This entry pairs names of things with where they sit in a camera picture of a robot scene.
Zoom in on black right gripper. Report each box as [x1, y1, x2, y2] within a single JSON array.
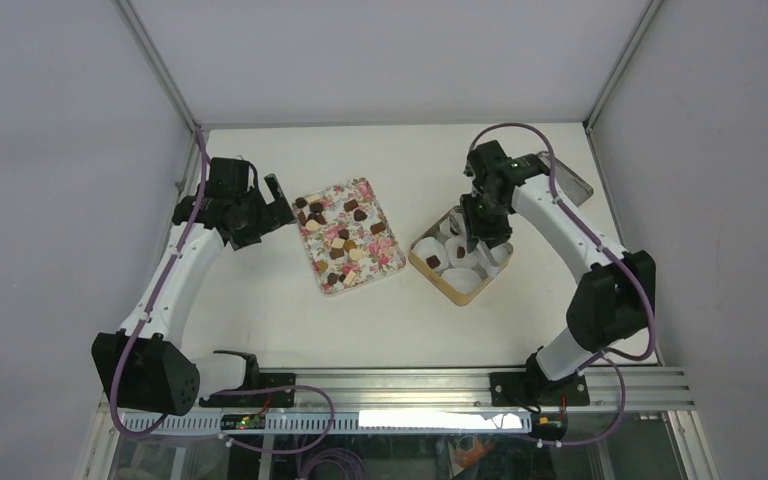
[[460, 190, 512, 252]]

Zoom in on gold square tin box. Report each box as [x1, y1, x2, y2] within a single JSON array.
[[409, 206, 514, 306]]

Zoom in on dark square chocolate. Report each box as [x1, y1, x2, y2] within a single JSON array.
[[425, 255, 441, 269]]

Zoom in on white dome chocolate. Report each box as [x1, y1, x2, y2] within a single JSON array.
[[348, 248, 364, 261]]

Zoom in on silver square tin lid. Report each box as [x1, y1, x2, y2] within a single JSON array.
[[554, 159, 594, 207]]

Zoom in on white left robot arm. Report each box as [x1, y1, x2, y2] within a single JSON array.
[[91, 157, 296, 416]]

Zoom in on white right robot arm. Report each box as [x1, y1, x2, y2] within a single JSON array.
[[460, 141, 656, 405]]

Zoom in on white paper cup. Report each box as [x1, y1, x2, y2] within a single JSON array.
[[411, 237, 450, 273], [438, 210, 466, 238], [441, 268, 482, 295], [488, 243, 511, 270], [445, 236, 478, 269]]

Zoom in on floral rectangular tray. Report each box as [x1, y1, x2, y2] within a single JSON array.
[[291, 177, 407, 296]]

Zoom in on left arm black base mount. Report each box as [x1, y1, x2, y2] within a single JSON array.
[[195, 350, 297, 408]]

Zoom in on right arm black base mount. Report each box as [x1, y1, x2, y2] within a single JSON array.
[[488, 370, 591, 407]]

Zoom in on white slotted cable duct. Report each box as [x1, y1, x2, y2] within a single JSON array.
[[153, 410, 532, 436]]

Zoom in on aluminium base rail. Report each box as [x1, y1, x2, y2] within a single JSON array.
[[99, 366, 697, 413]]

